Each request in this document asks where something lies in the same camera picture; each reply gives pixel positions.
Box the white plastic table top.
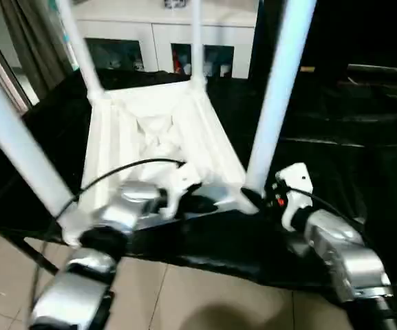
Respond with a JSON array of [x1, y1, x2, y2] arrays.
[[60, 78, 261, 247]]

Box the white plastic table leg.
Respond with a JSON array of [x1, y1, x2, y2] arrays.
[[189, 0, 208, 89], [56, 0, 103, 100], [0, 53, 82, 241], [245, 0, 319, 194]]

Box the black mat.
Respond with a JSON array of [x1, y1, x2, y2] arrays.
[[0, 67, 397, 303]]

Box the small red item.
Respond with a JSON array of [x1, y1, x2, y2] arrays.
[[173, 49, 184, 74]]

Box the black work table leg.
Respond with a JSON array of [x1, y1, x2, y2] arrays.
[[11, 236, 58, 276]]

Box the long black bar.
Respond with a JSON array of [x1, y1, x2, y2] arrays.
[[347, 63, 397, 76]]

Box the white cabinet with glass doors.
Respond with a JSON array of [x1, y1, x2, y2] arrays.
[[70, 0, 259, 79]]

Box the grey curtain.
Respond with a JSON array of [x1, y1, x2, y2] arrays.
[[1, 0, 76, 101]]

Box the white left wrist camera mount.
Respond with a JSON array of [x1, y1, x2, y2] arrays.
[[159, 162, 203, 218]]

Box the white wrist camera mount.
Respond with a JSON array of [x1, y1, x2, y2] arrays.
[[275, 162, 315, 232], [159, 162, 203, 218]]

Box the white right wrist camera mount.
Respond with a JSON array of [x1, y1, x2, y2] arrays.
[[275, 162, 315, 232]]

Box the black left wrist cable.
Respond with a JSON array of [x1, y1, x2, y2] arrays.
[[28, 157, 188, 310]]

